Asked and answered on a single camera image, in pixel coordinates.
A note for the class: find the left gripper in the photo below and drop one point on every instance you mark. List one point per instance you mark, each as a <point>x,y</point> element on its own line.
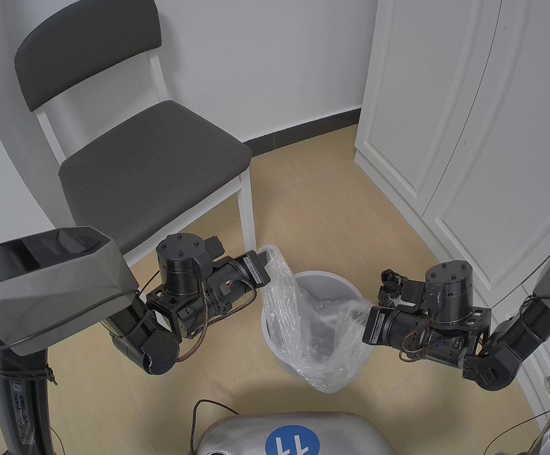
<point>232,287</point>

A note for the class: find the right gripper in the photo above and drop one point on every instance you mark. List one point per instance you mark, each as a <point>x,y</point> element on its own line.
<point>393,327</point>

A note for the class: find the clear plastic bag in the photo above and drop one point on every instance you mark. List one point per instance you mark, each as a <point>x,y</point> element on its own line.
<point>284,301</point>

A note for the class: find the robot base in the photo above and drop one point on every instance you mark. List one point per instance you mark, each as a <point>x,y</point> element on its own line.
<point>256,436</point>

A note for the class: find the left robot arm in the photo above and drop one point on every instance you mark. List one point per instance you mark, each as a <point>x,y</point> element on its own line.
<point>57,292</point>

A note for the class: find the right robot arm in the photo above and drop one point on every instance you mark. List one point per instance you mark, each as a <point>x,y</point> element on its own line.
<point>507,349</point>

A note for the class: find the white trash bin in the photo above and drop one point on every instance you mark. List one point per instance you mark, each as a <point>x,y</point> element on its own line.
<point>324,282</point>

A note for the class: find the grey padded white-framed chair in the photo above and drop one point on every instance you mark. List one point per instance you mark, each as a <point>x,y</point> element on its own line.
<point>152,168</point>

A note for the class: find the white wardrobe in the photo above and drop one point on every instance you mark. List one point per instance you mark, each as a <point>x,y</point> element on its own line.
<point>445,112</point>

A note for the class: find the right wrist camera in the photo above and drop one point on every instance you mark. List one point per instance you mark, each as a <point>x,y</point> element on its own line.
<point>391,285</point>

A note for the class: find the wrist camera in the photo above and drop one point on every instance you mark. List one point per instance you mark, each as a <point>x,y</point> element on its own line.
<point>214,247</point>
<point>391,285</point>

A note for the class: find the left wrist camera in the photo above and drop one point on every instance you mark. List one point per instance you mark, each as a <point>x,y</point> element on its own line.
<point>214,247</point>

